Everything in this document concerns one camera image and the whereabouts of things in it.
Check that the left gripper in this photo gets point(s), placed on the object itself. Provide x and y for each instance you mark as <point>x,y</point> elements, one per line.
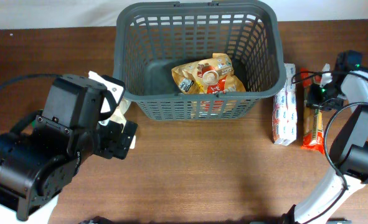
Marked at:
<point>121,140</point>

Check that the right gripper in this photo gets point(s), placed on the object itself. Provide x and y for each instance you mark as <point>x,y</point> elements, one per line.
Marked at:
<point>313,98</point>

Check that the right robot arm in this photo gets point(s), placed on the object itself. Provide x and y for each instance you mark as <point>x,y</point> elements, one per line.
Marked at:
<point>343,89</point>

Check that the orange spaghetti packet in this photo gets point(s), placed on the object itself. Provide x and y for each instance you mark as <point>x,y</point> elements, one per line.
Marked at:
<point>312,123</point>

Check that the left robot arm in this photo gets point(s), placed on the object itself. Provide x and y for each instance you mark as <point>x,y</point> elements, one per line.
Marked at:
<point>42,153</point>

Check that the grey plastic shopping basket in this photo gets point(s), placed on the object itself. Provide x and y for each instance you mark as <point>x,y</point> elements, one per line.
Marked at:
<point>154,37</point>

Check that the white tissue pack bundle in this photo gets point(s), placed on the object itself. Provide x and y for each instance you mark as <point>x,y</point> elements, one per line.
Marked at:
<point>284,117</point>

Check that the orange coffee snack bag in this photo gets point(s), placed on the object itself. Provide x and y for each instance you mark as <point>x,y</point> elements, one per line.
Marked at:
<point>207,76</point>

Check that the cream plastic food bag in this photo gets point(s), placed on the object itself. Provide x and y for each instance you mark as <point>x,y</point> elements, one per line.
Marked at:
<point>118,117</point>

